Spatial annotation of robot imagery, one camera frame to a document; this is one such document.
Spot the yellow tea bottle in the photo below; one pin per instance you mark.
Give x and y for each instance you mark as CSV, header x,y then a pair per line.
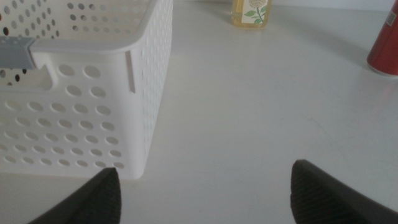
x,y
252,15

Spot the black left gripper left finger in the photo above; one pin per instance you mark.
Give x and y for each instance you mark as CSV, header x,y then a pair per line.
x,y
99,199

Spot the red drink can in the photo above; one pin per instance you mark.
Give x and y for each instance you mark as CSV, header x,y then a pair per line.
x,y
385,49

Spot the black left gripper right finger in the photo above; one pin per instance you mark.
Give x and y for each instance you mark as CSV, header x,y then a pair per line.
x,y
317,199

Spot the white perforated plastic basket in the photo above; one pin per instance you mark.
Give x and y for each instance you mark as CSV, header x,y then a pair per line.
x,y
136,130

